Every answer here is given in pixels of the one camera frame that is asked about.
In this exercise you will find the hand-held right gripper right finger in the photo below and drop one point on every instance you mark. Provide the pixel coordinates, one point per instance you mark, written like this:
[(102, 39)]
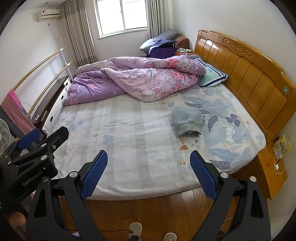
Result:
[(203, 176)]

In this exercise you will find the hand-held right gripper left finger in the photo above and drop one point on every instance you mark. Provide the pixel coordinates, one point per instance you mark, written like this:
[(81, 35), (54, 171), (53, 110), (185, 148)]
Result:
[(94, 173)]

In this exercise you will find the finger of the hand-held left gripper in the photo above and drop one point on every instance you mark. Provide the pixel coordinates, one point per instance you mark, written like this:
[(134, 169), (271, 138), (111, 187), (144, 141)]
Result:
[(29, 137), (59, 136)]

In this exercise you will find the grey zip hoodie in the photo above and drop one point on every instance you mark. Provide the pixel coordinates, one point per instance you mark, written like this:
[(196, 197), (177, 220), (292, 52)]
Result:
[(186, 120)]

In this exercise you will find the person's left hand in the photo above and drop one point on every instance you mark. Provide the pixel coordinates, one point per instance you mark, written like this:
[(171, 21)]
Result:
[(15, 220)]

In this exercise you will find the pink grey towel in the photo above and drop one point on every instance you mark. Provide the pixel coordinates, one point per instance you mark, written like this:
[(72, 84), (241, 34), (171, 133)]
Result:
[(20, 120)]

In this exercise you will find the white standing fan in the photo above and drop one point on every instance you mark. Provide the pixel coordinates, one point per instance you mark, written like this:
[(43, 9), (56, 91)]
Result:
[(3, 136)]

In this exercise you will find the dark white tv cabinet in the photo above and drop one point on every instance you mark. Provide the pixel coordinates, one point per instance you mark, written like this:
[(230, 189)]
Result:
[(57, 97)]

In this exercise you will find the bed with floral sheet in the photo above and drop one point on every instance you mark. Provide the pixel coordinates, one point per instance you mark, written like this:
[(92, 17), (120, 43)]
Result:
[(129, 143)]

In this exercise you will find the large wooden nightstand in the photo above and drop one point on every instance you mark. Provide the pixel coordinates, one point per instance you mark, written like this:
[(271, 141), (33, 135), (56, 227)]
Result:
[(266, 171)]

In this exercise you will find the white slipper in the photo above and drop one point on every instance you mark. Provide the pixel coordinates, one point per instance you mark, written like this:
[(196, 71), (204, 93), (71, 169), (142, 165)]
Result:
[(170, 236), (135, 229)]

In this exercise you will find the wooden double barre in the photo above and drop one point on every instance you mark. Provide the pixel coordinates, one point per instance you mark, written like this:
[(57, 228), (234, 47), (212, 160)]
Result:
[(37, 64)]

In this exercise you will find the yellow packet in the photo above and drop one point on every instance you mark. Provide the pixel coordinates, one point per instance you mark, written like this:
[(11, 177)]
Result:
[(281, 146)]

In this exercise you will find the striped green pillow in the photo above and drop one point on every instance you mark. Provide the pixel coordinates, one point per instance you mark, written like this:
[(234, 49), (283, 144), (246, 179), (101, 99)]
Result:
[(212, 75)]

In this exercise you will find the purple floral quilt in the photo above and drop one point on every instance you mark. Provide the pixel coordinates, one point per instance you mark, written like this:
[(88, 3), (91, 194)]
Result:
[(143, 78)]

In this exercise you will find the grey striped curtain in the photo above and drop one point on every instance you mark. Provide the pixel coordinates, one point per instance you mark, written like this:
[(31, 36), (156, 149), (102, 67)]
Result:
[(79, 34), (159, 18)]

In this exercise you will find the wooden headboard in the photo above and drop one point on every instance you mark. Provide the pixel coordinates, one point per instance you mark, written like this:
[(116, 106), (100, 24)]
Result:
[(254, 81)]

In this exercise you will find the white air conditioner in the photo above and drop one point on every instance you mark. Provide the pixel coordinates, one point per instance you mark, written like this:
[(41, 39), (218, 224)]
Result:
[(47, 14)]

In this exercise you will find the small wooden nightstand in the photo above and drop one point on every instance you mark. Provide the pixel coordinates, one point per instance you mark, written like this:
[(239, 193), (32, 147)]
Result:
[(183, 52)]

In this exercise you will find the purple suitcase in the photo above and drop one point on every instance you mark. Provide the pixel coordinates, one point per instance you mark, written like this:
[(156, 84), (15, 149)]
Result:
[(161, 52)]

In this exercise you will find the window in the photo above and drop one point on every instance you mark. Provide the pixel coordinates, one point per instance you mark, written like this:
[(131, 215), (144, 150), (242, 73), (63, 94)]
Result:
[(122, 16)]

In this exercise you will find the blue grey bedding pile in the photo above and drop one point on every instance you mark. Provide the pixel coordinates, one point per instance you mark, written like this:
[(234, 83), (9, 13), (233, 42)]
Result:
[(161, 36)]

